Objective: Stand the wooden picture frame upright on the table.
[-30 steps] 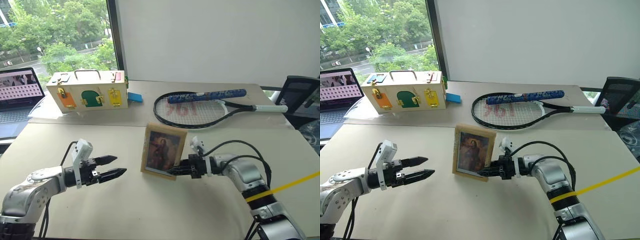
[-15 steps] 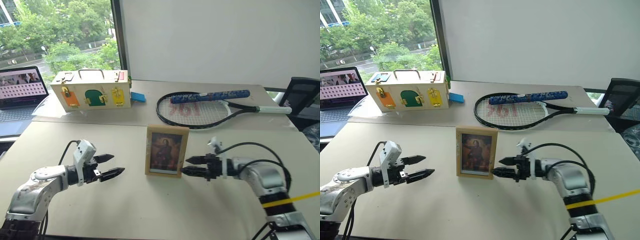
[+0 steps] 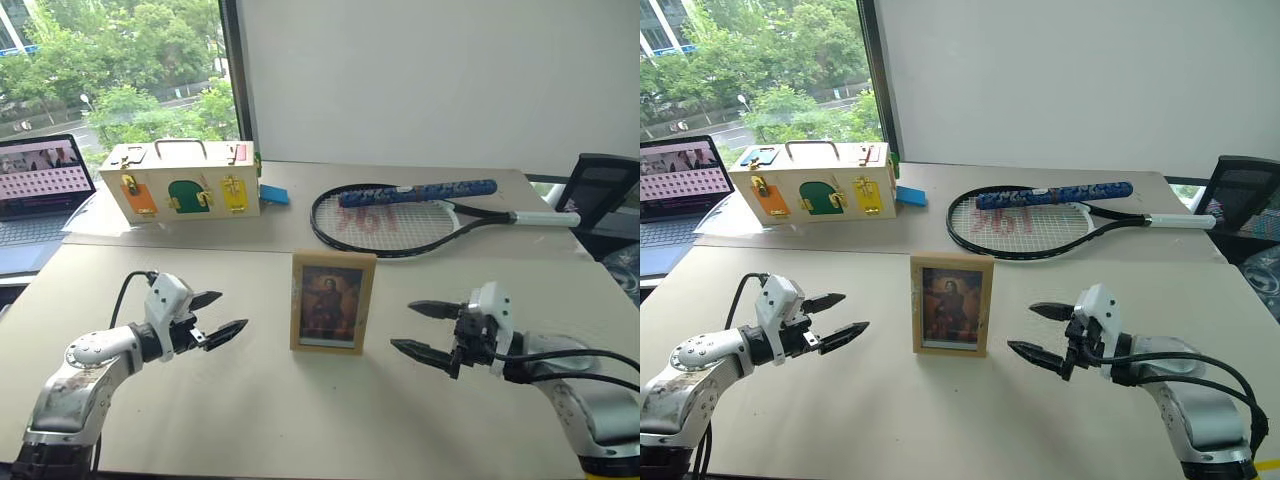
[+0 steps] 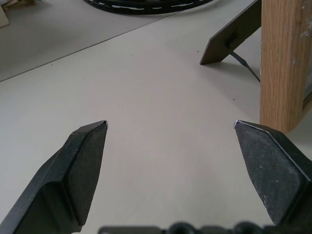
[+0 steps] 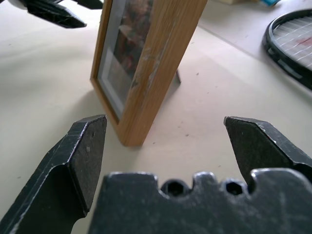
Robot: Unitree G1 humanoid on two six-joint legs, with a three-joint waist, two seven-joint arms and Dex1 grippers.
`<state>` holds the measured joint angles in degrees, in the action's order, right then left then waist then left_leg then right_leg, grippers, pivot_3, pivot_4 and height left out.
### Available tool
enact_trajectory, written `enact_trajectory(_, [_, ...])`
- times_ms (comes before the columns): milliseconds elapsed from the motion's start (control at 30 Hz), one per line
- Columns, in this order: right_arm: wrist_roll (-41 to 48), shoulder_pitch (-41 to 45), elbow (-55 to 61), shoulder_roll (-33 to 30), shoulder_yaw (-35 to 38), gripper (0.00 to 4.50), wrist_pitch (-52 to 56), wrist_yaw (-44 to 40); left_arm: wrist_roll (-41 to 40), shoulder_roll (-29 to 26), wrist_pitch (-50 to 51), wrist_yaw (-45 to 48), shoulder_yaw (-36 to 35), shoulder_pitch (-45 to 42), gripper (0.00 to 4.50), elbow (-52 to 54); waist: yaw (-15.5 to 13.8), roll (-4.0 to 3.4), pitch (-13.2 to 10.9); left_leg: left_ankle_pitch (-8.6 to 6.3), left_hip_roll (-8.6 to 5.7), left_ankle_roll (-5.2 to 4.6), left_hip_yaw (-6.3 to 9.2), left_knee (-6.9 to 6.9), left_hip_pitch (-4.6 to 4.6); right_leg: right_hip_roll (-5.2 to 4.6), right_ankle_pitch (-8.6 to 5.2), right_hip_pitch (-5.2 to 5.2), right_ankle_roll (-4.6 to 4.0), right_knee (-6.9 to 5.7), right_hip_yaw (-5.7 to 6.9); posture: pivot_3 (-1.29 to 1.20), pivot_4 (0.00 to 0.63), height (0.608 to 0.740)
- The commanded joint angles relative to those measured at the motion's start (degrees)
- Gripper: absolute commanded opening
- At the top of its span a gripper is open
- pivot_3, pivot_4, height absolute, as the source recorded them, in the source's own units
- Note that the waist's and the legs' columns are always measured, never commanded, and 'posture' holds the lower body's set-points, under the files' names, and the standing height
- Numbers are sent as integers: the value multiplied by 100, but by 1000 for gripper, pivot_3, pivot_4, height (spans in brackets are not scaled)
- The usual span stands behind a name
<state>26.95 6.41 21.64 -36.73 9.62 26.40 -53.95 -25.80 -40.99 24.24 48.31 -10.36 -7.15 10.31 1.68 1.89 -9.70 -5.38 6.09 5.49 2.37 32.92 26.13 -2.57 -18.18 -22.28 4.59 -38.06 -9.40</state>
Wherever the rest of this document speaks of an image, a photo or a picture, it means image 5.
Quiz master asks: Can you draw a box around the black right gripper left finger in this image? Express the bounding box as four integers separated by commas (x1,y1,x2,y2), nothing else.
0,114,108,234

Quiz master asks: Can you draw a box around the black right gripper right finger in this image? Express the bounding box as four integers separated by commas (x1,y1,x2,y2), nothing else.
223,116,312,188

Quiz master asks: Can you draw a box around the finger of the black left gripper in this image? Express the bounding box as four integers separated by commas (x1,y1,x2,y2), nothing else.
25,1,88,29
52,0,104,10

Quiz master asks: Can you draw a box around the wooden picture frame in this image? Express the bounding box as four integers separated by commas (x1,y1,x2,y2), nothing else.
90,0,209,147

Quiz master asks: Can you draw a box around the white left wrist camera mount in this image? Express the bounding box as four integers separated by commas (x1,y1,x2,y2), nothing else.
6,0,28,10

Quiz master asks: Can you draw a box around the black racket with white strings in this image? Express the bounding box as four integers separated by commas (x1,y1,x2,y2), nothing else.
262,9,312,93

